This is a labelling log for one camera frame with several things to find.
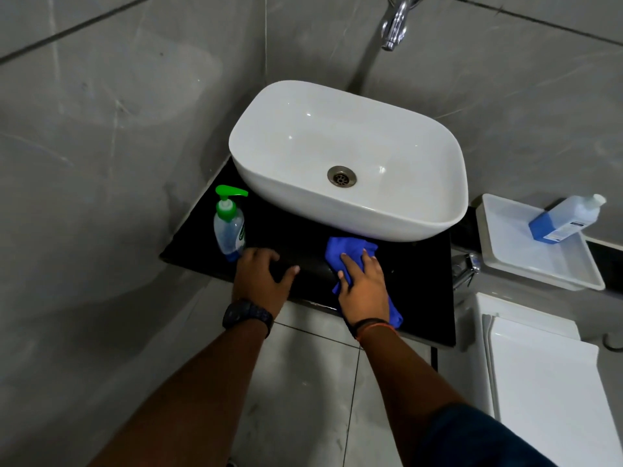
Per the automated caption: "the black wrist watch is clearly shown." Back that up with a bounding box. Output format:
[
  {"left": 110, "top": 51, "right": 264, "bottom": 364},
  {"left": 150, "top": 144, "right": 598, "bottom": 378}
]
[{"left": 222, "top": 298, "right": 275, "bottom": 339}]

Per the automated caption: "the blue bottle with white cap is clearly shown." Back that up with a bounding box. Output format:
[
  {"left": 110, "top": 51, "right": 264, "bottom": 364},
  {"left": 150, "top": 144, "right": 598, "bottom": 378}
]
[{"left": 528, "top": 193, "right": 607, "bottom": 245}]

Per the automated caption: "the metal sink drain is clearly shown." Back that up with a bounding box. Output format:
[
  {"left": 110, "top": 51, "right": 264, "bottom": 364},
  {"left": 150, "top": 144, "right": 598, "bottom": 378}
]
[{"left": 327, "top": 165, "right": 358, "bottom": 188}]

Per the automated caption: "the green pump soap bottle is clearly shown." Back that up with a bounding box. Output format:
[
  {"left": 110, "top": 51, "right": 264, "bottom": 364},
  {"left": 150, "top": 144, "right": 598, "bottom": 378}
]
[{"left": 213, "top": 185, "right": 249, "bottom": 262}]

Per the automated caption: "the orange wrist thread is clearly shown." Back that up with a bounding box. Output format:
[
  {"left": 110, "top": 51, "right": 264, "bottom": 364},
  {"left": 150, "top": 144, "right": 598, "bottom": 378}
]
[{"left": 355, "top": 322, "right": 397, "bottom": 342}]

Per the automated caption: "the chrome water valve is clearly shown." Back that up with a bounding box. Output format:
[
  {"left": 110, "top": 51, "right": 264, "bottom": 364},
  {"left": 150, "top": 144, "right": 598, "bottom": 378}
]
[{"left": 452, "top": 253, "right": 483, "bottom": 291}]

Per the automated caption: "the dark blue clothing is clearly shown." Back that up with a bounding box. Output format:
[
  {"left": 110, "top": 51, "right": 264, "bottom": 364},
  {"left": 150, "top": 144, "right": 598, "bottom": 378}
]
[{"left": 413, "top": 402, "right": 559, "bottom": 467}]

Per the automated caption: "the black wrist band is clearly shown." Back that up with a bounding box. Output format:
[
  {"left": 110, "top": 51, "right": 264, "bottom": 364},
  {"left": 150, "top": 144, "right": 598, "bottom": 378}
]
[{"left": 348, "top": 317, "right": 391, "bottom": 336}]

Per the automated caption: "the blue cleaning cloth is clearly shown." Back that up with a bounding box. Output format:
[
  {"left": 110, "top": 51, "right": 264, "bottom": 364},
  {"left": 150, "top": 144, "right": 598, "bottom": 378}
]
[{"left": 324, "top": 236, "right": 404, "bottom": 330}]

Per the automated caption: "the white toilet cistern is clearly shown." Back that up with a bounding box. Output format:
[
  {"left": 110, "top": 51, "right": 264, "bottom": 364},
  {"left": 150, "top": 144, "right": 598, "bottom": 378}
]
[{"left": 455, "top": 292, "right": 582, "bottom": 420}]

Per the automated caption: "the person's right forearm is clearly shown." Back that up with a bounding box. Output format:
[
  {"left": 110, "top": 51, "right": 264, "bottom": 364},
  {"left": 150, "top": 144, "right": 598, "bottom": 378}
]
[{"left": 357, "top": 327, "right": 469, "bottom": 467}]

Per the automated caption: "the person's left forearm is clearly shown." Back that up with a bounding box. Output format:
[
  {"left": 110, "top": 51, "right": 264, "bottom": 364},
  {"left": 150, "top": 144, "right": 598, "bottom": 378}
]
[{"left": 87, "top": 320, "right": 269, "bottom": 467}]

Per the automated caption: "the white ceramic sink basin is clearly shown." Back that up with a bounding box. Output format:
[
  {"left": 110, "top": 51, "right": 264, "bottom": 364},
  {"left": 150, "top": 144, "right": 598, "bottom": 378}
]
[{"left": 228, "top": 80, "right": 469, "bottom": 243}]

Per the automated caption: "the person's right hand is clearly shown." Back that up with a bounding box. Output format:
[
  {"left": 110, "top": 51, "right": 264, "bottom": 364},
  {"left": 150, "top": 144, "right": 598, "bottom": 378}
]
[{"left": 337, "top": 250, "right": 390, "bottom": 327}]

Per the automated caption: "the person's left hand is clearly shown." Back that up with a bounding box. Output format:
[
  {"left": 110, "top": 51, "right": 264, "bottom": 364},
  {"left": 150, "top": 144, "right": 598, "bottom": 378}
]
[{"left": 232, "top": 247, "right": 301, "bottom": 319}]

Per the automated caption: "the white plastic tray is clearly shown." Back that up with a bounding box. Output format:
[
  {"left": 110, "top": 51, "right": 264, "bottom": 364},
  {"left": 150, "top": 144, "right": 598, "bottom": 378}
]
[{"left": 475, "top": 193, "right": 606, "bottom": 292}]

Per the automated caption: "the chrome wall faucet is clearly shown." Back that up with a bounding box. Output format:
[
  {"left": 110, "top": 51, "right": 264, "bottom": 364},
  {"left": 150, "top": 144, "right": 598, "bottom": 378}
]
[{"left": 381, "top": 0, "right": 427, "bottom": 52}]

